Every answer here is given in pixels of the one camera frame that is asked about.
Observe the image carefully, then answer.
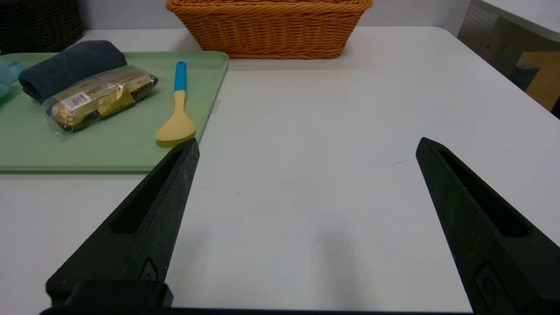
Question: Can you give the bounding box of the dark brown wicker basket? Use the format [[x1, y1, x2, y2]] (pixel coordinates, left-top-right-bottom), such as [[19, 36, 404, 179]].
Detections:
[[0, 0, 84, 54]]

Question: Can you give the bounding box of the wooden spoon with blue handle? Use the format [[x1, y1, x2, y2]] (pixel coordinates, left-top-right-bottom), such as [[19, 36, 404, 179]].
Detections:
[[155, 61, 196, 143]]

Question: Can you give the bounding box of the clear-wrapped brown snack packet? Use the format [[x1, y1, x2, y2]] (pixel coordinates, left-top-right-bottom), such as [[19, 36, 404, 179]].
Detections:
[[44, 66, 160, 135]]

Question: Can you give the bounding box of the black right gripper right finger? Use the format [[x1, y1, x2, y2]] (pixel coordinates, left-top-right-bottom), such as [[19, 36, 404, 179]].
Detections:
[[416, 137, 560, 315]]

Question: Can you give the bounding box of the dark grey towel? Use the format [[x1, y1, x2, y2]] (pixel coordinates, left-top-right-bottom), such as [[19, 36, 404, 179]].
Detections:
[[18, 40, 128, 104]]

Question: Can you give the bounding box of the light green plastic tray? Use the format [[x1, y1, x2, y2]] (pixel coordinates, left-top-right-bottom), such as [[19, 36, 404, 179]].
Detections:
[[0, 51, 229, 172]]

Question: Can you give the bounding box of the white office table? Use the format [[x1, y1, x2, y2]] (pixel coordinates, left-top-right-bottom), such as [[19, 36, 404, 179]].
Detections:
[[457, 0, 560, 84]]

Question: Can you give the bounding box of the orange wicker basket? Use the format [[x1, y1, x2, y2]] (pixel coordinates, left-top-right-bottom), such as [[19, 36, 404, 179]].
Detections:
[[166, 0, 374, 59]]

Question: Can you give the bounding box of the light blue bath loofah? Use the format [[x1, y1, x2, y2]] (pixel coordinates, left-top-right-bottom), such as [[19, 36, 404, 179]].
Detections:
[[0, 59, 25, 99]]

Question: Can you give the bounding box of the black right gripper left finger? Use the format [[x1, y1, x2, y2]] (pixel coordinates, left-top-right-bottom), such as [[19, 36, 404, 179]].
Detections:
[[46, 138, 200, 307]]

